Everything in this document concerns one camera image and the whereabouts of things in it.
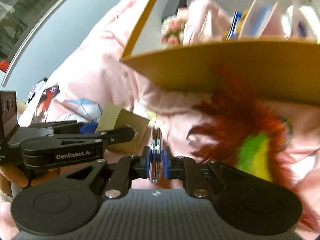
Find tan cardboard small box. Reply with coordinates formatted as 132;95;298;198
96;102;151;155

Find orange cardboard box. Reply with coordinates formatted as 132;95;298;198
121;0;319;105

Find red black photo card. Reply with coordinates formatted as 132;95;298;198
31;84;60;124

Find white power bank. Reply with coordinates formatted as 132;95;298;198
286;0;319;43

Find red green feather toy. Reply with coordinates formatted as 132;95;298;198
189;65;319;232

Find person's left hand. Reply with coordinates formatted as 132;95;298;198
0;163;61;197

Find white blue geometric pouch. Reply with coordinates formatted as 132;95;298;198
56;98;103;124

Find blue picture book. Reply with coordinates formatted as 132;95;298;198
226;0;287;40

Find pink fabric pouch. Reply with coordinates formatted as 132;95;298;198
177;0;232;46

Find window with grey frame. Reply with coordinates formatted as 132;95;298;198
1;0;65;87

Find pink cloud duvet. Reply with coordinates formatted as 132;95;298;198
0;0;320;240

